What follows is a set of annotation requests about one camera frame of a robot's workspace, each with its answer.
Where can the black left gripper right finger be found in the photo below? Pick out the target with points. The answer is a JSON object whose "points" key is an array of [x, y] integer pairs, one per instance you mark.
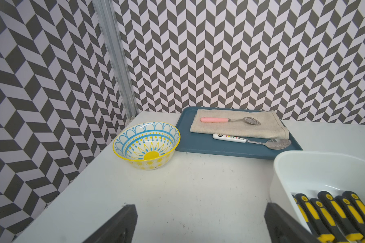
{"points": [[283, 228]]}

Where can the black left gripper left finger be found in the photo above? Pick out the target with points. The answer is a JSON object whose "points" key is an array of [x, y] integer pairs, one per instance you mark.
{"points": [[118, 229]]}

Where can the black yellow file tool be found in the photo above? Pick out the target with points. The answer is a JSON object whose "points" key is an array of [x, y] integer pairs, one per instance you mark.
{"points": [[328, 221], [322, 233], [339, 216], [356, 201], [352, 214], [314, 233]]}

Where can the white plastic storage box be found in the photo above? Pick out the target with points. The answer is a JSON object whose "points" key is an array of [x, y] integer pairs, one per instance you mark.
{"points": [[312, 172]]}

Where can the blue yellow patterned bowl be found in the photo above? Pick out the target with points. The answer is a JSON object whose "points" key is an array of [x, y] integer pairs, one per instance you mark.
{"points": [[147, 146]]}

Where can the beige folded cloth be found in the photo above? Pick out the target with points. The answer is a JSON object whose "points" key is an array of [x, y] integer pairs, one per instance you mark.
{"points": [[271, 126]]}

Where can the teal rectangular tray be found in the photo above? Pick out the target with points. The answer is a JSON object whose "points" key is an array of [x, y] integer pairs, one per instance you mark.
{"points": [[206, 144]]}

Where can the white handled metal spoon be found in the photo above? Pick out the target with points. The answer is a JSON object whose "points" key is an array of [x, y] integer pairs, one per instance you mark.
{"points": [[273, 144]]}

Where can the pink handled slotted spoon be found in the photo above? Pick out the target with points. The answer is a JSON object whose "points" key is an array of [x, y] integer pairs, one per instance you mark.
{"points": [[247, 120]]}

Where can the aluminium corner post left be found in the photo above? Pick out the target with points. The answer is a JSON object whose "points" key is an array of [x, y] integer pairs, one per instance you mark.
{"points": [[109, 27]]}

